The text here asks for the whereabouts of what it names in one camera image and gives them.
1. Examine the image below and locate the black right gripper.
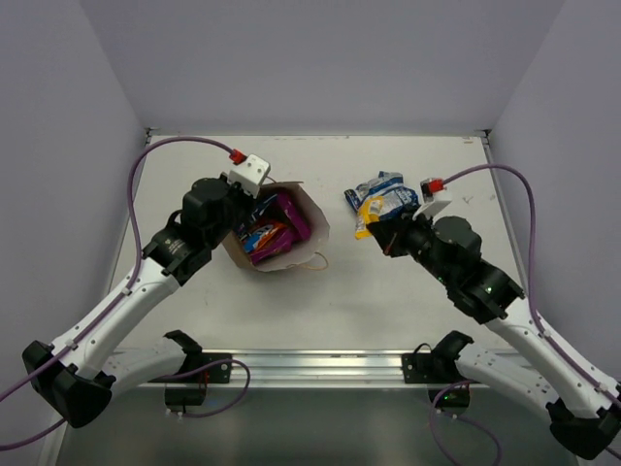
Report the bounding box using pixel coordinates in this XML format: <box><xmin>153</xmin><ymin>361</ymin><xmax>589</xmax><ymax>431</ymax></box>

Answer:
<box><xmin>366</xmin><ymin>204</ymin><xmax>453</xmax><ymax>286</ymax></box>

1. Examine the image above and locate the dark blue snack packet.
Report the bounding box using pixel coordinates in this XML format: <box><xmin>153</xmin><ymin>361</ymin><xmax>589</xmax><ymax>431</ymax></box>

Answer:
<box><xmin>245</xmin><ymin>193</ymin><xmax>278</xmax><ymax>226</ymax></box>

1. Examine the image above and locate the yellow snack packet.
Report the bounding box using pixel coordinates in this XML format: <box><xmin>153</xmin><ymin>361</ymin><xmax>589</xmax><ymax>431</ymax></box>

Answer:
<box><xmin>354</xmin><ymin>196</ymin><xmax>384</xmax><ymax>240</ymax></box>

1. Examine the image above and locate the blue white snack bag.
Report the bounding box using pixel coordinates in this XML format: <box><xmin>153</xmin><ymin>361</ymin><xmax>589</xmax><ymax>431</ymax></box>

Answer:
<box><xmin>343</xmin><ymin>171</ymin><xmax>420</xmax><ymax>220</ymax></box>

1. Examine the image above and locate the brown paper bag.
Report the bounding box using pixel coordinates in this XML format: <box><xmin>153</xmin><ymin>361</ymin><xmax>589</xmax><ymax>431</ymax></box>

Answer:
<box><xmin>223</xmin><ymin>182</ymin><xmax>330</xmax><ymax>273</ymax></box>

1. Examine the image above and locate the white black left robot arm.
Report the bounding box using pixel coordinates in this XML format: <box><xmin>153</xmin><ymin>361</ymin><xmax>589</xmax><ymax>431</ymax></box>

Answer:
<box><xmin>22</xmin><ymin>175</ymin><xmax>261</xmax><ymax>428</ymax></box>

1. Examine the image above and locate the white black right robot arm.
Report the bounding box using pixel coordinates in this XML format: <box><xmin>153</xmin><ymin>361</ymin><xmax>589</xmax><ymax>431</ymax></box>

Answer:
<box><xmin>368</xmin><ymin>215</ymin><xmax>620</xmax><ymax>460</ymax></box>

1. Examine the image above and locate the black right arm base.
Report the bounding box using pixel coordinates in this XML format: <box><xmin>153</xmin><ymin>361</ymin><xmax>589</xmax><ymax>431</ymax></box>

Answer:
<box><xmin>401</xmin><ymin>343</ymin><xmax>472</xmax><ymax>415</ymax></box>

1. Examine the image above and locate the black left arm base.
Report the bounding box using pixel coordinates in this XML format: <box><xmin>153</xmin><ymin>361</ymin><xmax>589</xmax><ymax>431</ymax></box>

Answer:
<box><xmin>150</xmin><ymin>352</ymin><xmax>232</xmax><ymax>413</ymax></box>

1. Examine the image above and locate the orange snack packet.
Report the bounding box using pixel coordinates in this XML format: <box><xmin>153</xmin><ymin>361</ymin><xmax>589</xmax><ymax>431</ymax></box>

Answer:
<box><xmin>242</xmin><ymin>220</ymin><xmax>287</xmax><ymax>254</ymax></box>

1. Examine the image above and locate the small magenta snack packet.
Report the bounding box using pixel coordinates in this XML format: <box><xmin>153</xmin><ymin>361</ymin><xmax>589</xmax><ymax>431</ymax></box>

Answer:
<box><xmin>249</xmin><ymin>227</ymin><xmax>295</xmax><ymax>265</ymax></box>

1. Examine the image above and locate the magenta snack wrapper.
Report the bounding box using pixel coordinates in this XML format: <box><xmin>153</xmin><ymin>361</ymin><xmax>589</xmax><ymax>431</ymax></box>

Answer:
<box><xmin>277</xmin><ymin>190</ymin><xmax>311</xmax><ymax>241</ymax></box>

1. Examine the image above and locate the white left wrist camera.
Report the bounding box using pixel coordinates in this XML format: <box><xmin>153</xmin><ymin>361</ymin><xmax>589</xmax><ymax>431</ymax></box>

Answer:
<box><xmin>227</xmin><ymin>152</ymin><xmax>271</xmax><ymax>198</ymax></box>

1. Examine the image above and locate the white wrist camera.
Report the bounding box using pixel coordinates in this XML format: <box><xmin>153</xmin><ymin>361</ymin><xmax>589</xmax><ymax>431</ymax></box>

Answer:
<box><xmin>413</xmin><ymin>178</ymin><xmax>453</xmax><ymax>219</ymax></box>
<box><xmin>227</xmin><ymin>152</ymin><xmax>271</xmax><ymax>198</ymax></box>

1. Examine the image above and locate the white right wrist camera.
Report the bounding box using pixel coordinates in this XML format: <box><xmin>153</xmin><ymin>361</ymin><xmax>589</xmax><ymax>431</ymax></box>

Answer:
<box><xmin>413</xmin><ymin>178</ymin><xmax>453</xmax><ymax>219</ymax></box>

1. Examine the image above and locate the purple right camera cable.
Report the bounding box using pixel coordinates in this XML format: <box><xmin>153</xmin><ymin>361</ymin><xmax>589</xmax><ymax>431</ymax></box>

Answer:
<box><xmin>419</xmin><ymin>163</ymin><xmax>621</xmax><ymax>466</ymax></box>

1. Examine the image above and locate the purple camera cable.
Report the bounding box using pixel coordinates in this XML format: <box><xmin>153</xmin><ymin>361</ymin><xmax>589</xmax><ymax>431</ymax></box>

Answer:
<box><xmin>0</xmin><ymin>137</ymin><xmax>244</xmax><ymax>450</ymax></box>
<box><xmin>419</xmin><ymin>163</ymin><xmax>621</xmax><ymax>466</ymax></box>

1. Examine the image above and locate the aluminium mounting rail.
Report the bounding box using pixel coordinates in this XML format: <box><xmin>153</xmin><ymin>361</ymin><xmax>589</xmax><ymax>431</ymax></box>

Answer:
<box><xmin>140</xmin><ymin>349</ymin><xmax>491</xmax><ymax>389</ymax></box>

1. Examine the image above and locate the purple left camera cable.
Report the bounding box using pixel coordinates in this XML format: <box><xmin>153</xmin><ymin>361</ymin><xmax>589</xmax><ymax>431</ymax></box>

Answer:
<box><xmin>0</xmin><ymin>137</ymin><xmax>244</xmax><ymax>450</ymax></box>

